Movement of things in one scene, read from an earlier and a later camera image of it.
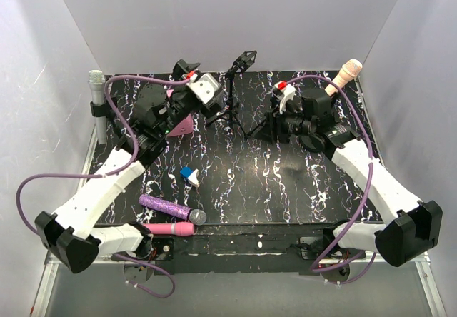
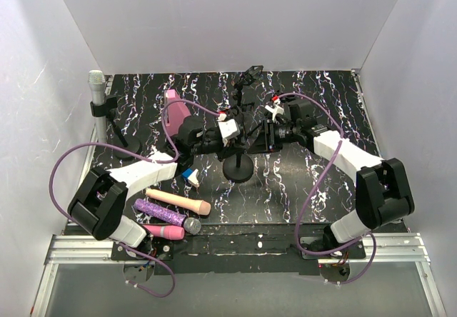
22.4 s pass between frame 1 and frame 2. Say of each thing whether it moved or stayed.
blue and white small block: stayed
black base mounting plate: stayed
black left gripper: moved
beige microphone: moved
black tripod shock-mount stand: moved
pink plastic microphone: moved
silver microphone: stayed
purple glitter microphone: moved
